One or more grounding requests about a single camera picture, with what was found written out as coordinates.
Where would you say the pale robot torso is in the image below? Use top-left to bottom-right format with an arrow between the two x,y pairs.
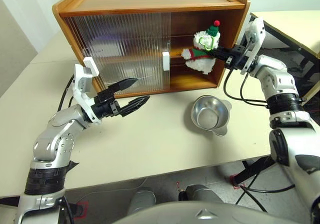
138,200 -> 303,224

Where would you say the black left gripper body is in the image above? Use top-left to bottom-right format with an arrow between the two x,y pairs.
90,88 -> 124,120

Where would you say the white plush toy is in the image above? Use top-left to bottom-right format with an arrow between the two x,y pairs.
180,20 -> 222,76

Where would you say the white door handle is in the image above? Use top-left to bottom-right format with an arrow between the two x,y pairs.
83,56 -> 100,77
162,51 -> 171,72

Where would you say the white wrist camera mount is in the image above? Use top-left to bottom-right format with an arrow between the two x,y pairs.
71,63 -> 101,124
239,17 -> 266,76

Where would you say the black hanging cable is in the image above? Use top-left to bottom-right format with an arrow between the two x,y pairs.
234,162 -> 296,214

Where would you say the wooden cabinet with shelf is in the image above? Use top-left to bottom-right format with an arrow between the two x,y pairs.
52,0 -> 252,99

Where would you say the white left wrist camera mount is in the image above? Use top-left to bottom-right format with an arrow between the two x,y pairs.
71,63 -> 101,124

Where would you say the grey rounded robot leg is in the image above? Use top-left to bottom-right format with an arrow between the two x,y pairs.
126,189 -> 157,215
178,183 -> 224,205

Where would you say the beige table with black legs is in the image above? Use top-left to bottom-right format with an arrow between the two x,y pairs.
249,10 -> 320,85

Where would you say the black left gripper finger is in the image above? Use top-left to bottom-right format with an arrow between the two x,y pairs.
119,95 -> 151,117
106,77 -> 139,95

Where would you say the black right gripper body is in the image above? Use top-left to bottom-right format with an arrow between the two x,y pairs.
223,45 -> 248,70

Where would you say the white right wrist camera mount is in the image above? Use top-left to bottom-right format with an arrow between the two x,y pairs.
239,17 -> 266,76

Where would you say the beige leaning board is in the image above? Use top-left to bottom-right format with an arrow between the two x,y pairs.
299,82 -> 320,107

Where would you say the ribbed clear sliding door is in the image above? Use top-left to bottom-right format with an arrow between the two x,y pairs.
74,11 -> 172,93
63,13 -> 165,91

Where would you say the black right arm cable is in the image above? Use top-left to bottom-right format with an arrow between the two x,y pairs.
222,36 -> 270,108

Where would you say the black table leg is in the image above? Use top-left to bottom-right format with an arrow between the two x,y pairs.
234,155 -> 276,188

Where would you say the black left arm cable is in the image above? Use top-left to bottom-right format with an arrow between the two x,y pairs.
57,74 -> 76,113

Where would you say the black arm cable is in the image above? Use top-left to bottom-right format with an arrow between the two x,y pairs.
222,36 -> 270,108
57,74 -> 76,113

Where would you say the white floor cable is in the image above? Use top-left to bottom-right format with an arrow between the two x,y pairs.
74,177 -> 149,205

